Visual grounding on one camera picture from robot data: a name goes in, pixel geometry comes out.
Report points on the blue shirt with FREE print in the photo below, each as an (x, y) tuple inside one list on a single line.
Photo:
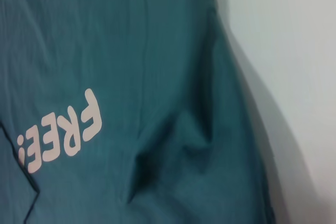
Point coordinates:
[(118, 77)]

